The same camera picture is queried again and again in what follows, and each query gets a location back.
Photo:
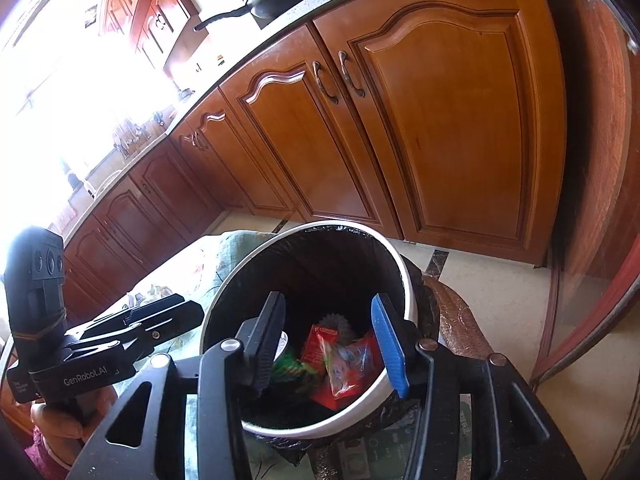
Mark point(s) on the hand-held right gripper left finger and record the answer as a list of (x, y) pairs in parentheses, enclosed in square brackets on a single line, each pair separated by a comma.
[(267, 342)]

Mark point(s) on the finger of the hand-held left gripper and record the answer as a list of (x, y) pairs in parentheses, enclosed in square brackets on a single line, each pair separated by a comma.
[(150, 307), (170, 325)]

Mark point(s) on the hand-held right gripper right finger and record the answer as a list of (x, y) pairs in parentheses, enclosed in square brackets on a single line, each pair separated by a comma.
[(390, 350)]

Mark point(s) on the green snack wrapper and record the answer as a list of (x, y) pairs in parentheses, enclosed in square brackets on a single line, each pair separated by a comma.
[(295, 362)]

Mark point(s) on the white round trash bin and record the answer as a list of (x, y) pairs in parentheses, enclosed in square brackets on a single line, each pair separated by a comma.
[(400, 395)]

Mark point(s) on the red snack packet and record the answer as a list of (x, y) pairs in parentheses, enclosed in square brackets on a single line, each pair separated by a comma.
[(350, 375)]

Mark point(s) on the red orange wrapper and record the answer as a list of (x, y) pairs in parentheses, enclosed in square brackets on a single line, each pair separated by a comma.
[(320, 345)]

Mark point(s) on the black trash bag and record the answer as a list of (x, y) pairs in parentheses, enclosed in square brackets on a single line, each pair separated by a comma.
[(320, 270)]

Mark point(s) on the person's left hand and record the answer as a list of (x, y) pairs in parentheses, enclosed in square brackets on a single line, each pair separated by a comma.
[(65, 435)]

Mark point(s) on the wooden lower cabinets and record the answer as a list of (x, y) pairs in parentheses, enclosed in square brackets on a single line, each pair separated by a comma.
[(425, 135)]

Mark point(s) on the wooden cabinets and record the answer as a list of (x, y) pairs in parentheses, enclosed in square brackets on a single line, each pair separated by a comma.
[(425, 135), (150, 15)]

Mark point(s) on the kitchen window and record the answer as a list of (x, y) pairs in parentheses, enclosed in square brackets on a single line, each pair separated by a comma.
[(60, 75)]

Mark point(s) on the wooden framed glass door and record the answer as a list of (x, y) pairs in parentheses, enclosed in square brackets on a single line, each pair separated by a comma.
[(600, 185)]

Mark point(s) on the wooden upper cabinets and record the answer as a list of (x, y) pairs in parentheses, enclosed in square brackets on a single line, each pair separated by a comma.
[(150, 15)]

